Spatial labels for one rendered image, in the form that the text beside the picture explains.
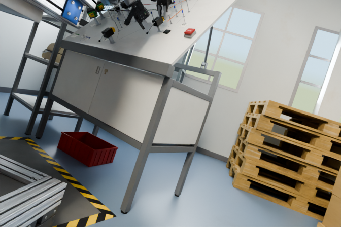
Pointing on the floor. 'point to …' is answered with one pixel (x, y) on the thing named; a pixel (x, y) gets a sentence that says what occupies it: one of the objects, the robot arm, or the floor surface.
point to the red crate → (87, 148)
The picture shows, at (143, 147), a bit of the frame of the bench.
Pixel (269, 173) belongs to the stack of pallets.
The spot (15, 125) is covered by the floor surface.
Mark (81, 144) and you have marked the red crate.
